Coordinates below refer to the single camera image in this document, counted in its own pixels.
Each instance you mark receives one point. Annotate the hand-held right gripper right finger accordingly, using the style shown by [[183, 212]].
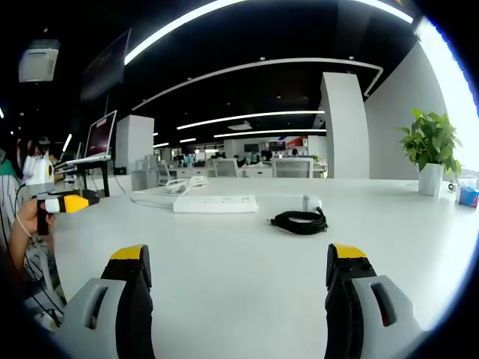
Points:
[[389, 321]]

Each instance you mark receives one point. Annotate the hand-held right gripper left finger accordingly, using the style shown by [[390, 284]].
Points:
[[93, 310]]

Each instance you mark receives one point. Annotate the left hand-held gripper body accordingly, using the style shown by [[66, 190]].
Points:
[[37, 172]]

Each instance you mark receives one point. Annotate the white charger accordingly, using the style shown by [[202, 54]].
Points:
[[311, 203]]

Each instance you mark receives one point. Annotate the white office desk row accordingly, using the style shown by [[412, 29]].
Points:
[[254, 172]]

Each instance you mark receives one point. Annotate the long ceiling light strip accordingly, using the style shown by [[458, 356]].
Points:
[[232, 18]]

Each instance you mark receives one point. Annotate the person's left hand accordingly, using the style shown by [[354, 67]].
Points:
[[30, 218]]

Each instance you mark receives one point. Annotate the person's head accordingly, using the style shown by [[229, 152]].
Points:
[[37, 149]]

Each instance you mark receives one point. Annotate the black laptop stand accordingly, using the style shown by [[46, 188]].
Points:
[[106, 179]]

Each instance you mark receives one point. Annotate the white wrist band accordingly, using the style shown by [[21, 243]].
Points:
[[23, 226]]

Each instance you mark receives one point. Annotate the silver laptop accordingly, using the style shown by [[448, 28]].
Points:
[[101, 136]]

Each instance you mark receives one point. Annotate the white storage cabinet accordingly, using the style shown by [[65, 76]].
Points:
[[144, 175]]

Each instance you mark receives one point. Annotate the white ceiling air conditioner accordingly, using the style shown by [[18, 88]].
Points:
[[39, 61]]

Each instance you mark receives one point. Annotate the dark hanging screen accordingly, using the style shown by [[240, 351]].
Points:
[[108, 63]]

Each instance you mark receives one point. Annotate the blue tissue box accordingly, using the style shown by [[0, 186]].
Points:
[[469, 194]]

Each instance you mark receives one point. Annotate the potted green plant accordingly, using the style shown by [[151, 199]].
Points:
[[430, 175]]

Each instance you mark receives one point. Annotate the straight ceiling light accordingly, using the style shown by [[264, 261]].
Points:
[[250, 119], [269, 132]]

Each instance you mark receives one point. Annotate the red blue wall display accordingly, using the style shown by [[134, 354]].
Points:
[[288, 144]]

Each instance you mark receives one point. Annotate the curved white ceiling rail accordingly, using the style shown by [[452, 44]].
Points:
[[262, 64]]

